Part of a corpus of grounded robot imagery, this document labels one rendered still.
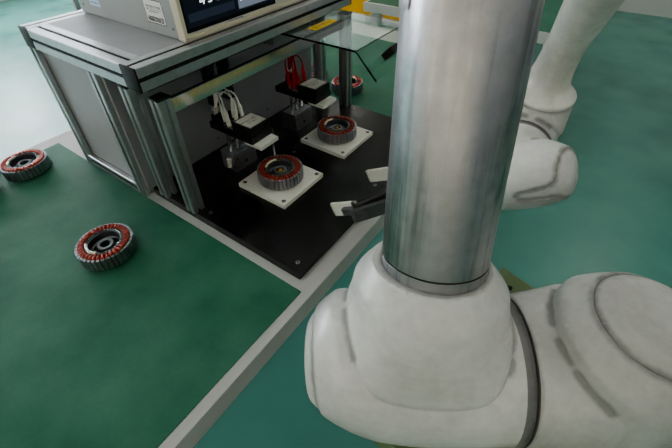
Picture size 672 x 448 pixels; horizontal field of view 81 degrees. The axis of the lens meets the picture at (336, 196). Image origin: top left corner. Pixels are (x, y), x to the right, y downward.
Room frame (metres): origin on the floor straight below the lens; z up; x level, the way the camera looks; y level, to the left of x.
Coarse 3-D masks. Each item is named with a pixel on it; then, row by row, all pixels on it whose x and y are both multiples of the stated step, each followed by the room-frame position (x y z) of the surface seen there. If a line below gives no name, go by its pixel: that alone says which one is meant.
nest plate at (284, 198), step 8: (304, 168) 0.82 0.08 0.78; (248, 176) 0.79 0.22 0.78; (256, 176) 0.79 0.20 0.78; (304, 176) 0.78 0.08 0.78; (312, 176) 0.78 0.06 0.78; (320, 176) 0.79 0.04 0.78; (240, 184) 0.76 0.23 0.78; (248, 184) 0.76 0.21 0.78; (256, 184) 0.76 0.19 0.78; (304, 184) 0.75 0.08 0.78; (312, 184) 0.76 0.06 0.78; (256, 192) 0.73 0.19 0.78; (264, 192) 0.72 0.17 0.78; (272, 192) 0.72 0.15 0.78; (280, 192) 0.72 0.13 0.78; (288, 192) 0.72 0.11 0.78; (296, 192) 0.72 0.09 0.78; (304, 192) 0.73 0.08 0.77; (272, 200) 0.70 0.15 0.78; (280, 200) 0.69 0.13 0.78; (288, 200) 0.69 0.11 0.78
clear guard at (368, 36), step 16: (336, 16) 1.12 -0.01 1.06; (352, 16) 1.11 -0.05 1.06; (368, 16) 1.11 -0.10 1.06; (288, 32) 0.99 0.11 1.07; (304, 32) 0.99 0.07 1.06; (320, 32) 0.99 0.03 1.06; (336, 32) 0.99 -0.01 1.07; (352, 32) 0.99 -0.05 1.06; (368, 32) 0.98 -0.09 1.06; (384, 32) 0.98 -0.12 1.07; (352, 48) 0.88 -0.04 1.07; (368, 48) 0.90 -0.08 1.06; (384, 48) 0.93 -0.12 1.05; (368, 64) 0.86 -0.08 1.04; (384, 64) 0.89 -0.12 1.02
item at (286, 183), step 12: (276, 156) 0.82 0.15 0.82; (288, 156) 0.82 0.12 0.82; (264, 168) 0.77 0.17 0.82; (276, 168) 0.78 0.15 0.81; (288, 168) 0.80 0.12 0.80; (300, 168) 0.77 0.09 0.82; (264, 180) 0.73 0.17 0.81; (276, 180) 0.73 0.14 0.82; (288, 180) 0.73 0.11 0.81; (300, 180) 0.75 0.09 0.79
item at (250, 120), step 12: (240, 120) 0.82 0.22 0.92; (252, 120) 0.82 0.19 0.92; (264, 120) 0.82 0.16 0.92; (228, 132) 0.82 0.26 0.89; (240, 132) 0.80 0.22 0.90; (252, 132) 0.78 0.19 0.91; (264, 132) 0.81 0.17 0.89; (228, 144) 0.84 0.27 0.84; (252, 144) 0.78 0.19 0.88; (264, 144) 0.78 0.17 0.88
